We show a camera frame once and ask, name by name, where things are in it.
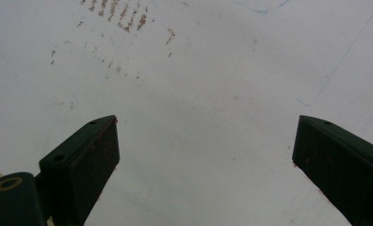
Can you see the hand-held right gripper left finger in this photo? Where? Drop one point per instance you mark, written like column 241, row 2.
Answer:
column 81, row 169

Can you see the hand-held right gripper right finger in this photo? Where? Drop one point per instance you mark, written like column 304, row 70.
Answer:
column 341, row 166

